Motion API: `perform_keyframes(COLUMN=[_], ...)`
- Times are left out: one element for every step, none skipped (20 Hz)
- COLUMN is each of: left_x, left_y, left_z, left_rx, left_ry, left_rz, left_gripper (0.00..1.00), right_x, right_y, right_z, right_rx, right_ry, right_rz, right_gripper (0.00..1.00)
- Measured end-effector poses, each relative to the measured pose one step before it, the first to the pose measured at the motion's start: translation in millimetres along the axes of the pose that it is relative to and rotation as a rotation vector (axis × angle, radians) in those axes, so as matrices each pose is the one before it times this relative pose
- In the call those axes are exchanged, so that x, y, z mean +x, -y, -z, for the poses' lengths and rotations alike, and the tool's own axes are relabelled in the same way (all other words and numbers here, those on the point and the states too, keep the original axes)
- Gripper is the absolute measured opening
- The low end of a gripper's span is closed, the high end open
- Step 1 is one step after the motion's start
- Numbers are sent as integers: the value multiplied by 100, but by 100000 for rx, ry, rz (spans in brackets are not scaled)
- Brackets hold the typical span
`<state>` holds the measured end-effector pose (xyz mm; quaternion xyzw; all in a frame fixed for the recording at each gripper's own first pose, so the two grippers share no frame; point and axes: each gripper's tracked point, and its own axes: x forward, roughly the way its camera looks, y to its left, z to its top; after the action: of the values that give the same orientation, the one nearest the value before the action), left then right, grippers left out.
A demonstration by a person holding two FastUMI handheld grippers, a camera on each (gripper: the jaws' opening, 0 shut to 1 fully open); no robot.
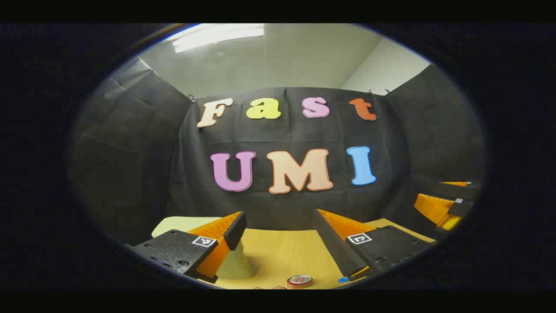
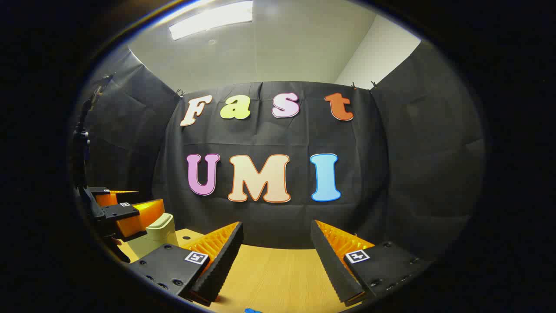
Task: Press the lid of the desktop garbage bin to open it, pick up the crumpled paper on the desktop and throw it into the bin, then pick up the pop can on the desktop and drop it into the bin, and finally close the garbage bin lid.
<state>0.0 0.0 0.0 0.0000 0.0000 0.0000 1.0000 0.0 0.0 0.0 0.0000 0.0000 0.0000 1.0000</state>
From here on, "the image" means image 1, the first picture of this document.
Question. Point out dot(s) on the red pop can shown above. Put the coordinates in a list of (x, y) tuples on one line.
[(299, 280)]

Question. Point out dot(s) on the pale green desktop garbage bin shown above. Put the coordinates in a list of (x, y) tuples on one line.
[(236, 265)]

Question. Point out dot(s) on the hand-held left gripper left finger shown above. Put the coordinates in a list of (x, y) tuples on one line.
[(236, 230)]

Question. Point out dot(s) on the wooden desktop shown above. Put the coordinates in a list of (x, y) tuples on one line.
[(282, 252)]

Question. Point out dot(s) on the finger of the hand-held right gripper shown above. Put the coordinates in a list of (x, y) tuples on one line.
[(460, 190), (430, 208)]

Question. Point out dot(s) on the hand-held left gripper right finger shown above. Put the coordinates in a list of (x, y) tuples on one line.
[(334, 243)]

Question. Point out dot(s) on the black backdrop cloth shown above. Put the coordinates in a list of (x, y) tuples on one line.
[(295, 204)]

